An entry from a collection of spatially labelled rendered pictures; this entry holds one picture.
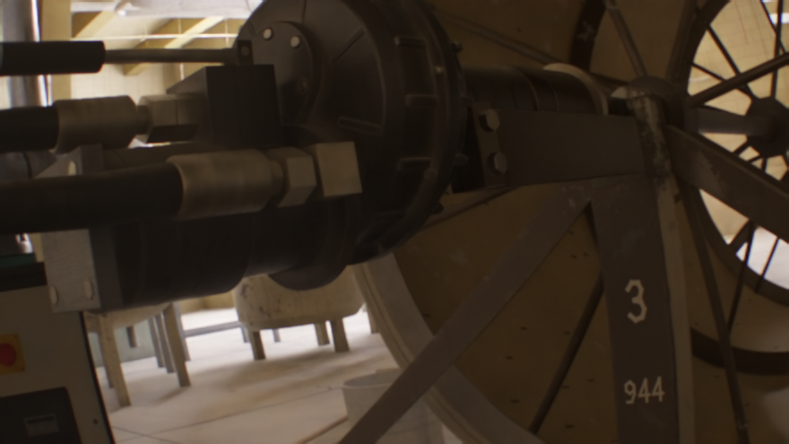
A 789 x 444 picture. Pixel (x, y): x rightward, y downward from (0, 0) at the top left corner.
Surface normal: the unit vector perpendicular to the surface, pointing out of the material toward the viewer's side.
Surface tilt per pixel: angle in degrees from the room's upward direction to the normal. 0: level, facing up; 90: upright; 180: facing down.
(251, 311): 90
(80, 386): 90
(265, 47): 90
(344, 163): 90
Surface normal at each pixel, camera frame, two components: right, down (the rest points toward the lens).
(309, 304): 0.29, -0.07
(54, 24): 0.73, -0.15
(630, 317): -0.66, 0.10
